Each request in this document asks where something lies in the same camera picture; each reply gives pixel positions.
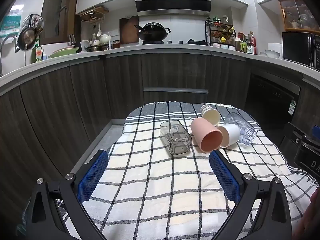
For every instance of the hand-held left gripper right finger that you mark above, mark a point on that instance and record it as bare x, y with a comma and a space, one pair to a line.
224, 177

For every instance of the metal faucet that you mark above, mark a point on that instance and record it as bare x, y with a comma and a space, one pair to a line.
8, 38

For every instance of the white cup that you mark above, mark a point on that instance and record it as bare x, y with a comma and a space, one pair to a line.
231, 133

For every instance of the glass door wall cabinet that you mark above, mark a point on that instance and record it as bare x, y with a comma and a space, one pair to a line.
298, 13

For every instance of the white rice cooker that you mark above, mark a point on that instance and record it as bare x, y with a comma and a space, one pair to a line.
274, 48

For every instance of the black wok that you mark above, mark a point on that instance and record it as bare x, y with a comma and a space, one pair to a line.
152, 31

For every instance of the black microwave oven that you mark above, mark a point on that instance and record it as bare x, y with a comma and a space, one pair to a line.
298, 47

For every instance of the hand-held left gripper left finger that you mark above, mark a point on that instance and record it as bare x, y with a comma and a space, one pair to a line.
93, 175

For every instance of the red sauce bottle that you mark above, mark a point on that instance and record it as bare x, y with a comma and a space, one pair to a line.
252, 46

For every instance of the dark wooden cutting board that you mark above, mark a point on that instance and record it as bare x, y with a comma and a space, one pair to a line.
127, 31

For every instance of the stack of white bowls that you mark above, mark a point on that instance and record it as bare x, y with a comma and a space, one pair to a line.
271, 53

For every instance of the black spice rack with bottles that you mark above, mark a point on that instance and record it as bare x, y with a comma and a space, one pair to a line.
221, 33

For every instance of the black gas stove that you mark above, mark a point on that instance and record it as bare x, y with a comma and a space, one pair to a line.
153, 42

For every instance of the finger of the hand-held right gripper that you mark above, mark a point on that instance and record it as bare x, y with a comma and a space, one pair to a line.
291, 145

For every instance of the person's right hand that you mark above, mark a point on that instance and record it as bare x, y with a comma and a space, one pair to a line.
310, 220

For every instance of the green dish soap bottle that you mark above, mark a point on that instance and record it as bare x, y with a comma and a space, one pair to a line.
37, 55

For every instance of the black dishwasher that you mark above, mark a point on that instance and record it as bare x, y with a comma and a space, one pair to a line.
270, 100

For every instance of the hanging frying pan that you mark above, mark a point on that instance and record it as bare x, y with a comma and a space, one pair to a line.
25, 38

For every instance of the green printed package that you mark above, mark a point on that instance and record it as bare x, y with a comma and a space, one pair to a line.
10, 25

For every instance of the black white checked cloth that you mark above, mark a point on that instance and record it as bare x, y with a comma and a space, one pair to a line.
155, 180

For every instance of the wall rack with boards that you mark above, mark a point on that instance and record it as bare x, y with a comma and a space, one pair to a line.
93, 13

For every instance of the clear ribbed plastic cup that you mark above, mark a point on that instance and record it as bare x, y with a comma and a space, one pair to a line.
242, 127

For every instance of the pink cup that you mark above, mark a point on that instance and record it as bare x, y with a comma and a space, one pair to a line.
203, 132

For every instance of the metal pots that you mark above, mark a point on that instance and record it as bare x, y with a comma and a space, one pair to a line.
96, 48

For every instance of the grey square glass cup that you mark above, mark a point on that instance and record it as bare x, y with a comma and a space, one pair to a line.
175, 137

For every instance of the white ladle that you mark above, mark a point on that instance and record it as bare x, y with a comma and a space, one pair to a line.
99, 31

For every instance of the hanging metal strainer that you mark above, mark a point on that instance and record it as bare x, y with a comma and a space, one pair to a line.
31, 21

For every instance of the cream cup with checked rim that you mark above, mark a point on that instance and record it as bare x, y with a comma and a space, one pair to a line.
211, 115

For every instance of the green dish basin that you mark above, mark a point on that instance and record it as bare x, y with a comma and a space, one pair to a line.
63, 52

